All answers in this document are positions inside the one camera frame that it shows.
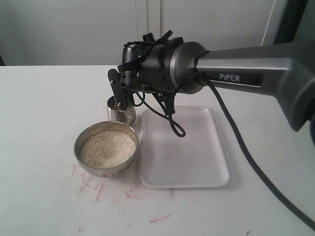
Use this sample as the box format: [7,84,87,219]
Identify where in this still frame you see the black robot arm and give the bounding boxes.
[118,38,315,131]

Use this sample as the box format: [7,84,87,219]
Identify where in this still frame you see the steel bowl of rice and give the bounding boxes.
[74,121,140,177]

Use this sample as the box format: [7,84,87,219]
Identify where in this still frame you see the small steel cup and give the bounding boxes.
[107,96,136,126]

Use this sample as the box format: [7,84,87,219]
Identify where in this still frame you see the dark door frame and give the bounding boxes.
[261,0,315,45]

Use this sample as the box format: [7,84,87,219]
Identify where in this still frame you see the white plastic tray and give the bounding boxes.
[140,106,231,189]

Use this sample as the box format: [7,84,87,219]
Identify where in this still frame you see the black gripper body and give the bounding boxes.
[118,41,177,115]

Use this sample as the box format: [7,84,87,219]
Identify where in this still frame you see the white cabinet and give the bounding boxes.
[0,0,286,66]

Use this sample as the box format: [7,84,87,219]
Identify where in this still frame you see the black cable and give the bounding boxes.
[118,30,315,229]

